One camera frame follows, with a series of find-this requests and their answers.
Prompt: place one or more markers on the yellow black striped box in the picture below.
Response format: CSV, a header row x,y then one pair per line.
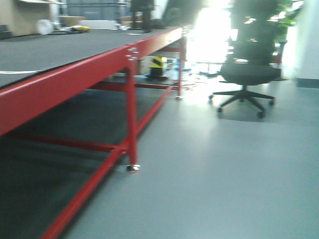
x,y
158,68

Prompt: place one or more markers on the black office chair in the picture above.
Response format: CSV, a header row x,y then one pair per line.
x,y
250,62

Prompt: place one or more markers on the white round fan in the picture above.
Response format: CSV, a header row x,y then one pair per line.
x,y
44,27

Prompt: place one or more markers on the green potted plant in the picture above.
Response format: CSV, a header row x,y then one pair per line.
x,y
285,16

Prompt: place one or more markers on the red metal table frame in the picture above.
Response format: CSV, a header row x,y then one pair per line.
x,y
111,69

